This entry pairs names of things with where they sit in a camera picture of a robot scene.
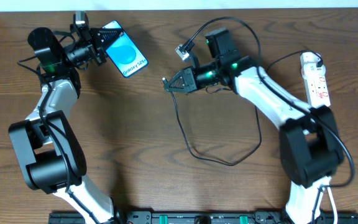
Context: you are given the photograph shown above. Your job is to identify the blue Galaxy smartphone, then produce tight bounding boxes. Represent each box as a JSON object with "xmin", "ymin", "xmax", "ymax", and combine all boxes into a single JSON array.
[{"xmin": 106, "ymin": 31, "xmax": 149, "ymax": 78}]

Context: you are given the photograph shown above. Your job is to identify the black charger cable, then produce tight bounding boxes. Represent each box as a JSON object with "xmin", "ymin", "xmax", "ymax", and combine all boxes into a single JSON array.
[{"xmin": 162, "ymin": 49, "xmax": 324, "ymax": 167}]

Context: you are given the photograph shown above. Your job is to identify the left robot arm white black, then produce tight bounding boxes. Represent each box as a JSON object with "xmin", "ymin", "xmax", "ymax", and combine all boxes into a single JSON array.
[{"xmin": 8, "ymin": 22, "xmax": 127, "ymax": 223}]

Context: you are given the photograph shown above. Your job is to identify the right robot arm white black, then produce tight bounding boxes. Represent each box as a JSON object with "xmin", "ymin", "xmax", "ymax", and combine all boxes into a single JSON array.
[{"xmin": 164, "ymin": 28, "xmax": 349, "ymax": 223}]

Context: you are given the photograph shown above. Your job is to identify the white charger plug adapter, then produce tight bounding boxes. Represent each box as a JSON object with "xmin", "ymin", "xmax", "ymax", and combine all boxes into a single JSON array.
[{"xmin": 300, "ymin": 52, "xmax": 326, "ymax": 80}]

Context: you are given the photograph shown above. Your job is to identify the white power strip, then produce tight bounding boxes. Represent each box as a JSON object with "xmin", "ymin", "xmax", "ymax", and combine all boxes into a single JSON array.
[{"xmin": 301, "ymin": 68, "xmax": 331, "ymax": 108}]

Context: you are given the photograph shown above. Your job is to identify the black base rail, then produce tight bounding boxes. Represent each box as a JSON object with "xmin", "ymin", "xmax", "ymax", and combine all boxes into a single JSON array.
[{"xmin": 47, "ymin": 211, "xmax": 358, "ymax": 224}]

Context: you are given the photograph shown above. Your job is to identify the white power strip cord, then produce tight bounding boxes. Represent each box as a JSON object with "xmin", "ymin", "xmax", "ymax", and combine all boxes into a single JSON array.
[{"xmin": 324, "ymin": 185, "xmax": 339, "ymax": 224}]

